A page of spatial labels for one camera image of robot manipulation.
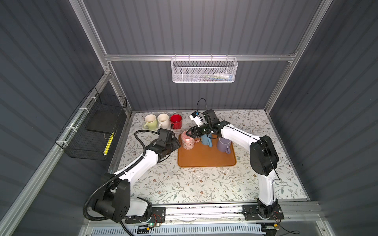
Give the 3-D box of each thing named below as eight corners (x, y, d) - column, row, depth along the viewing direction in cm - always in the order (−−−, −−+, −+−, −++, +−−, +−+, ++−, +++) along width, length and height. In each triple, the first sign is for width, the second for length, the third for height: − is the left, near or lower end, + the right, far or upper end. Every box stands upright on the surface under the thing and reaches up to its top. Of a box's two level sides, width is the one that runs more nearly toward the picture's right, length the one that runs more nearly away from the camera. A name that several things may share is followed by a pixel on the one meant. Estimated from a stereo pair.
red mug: (170, 131, 109) (168, 126, 104) (171, 120, 117) (170, 114, 111) (181, 131, 109) (180, 126, 104) (182, 120, 117) (181, 114, 111)
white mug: (158, 132, 110) (156, 123, 102) (160, 122, 116) (158, 113, 108) (169, 132, 110) (167, 123, 102) (170, 122, 116) (169, 113, 108)
